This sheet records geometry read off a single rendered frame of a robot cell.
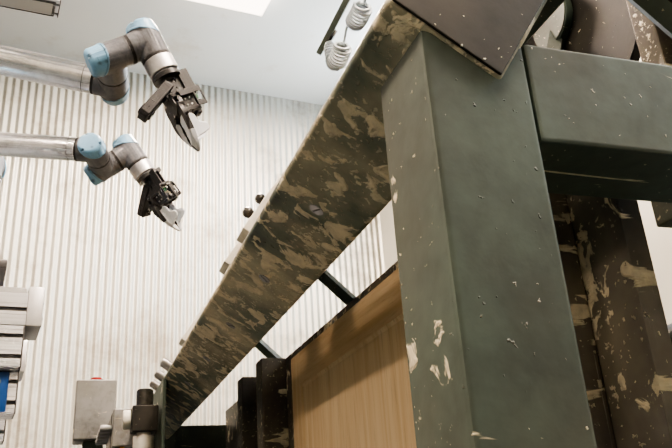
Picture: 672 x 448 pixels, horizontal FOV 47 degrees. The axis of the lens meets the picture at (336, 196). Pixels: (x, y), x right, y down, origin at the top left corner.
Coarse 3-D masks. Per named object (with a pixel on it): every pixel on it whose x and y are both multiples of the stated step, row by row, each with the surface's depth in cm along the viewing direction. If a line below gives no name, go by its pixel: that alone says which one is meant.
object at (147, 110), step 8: (160, 88) 186; (168, 88) 187; (152, 96) 185; (160, 96) 185; (144, 104) 183; (152, 104) 184; (160, 104) 188; (144, 112) 182; (152, 112) 184; (144, 120) 185
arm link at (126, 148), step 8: (120, 136) 251; (128, 136) 252; (112, 144) 252; (120, 144) 251; (128, 144) 251; (136, 144) 253; (120, 152) 250; (128, 152) 250; (136, 152) 251; (120, 160) 249; (128, 160) 250; (136, 160) 250; (128, 168) 251
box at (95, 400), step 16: (80, 384) 237; (96, 384) 239; (112, 384) 240; (80, 400) 235; (96, 400) 237; (112, 400) 238; (80, 416) 234; (96, 416) 235; (80, 432) 232; (96, 432) 233
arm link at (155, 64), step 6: (156, 54) 188; (162, 54) 189; (168, 54) 190; (150, 60) 188; (156, 60) 188; (162, 60) 188; (168, 60) 189; (174, 60) 191; (144, 66) 190; (150, 66) 188; (156, 66) 188; (162, 66) 188; (168, 66) 188; (174, 66) 190; (150, 72) 188; (156, 72) 188; (150, 78) 190
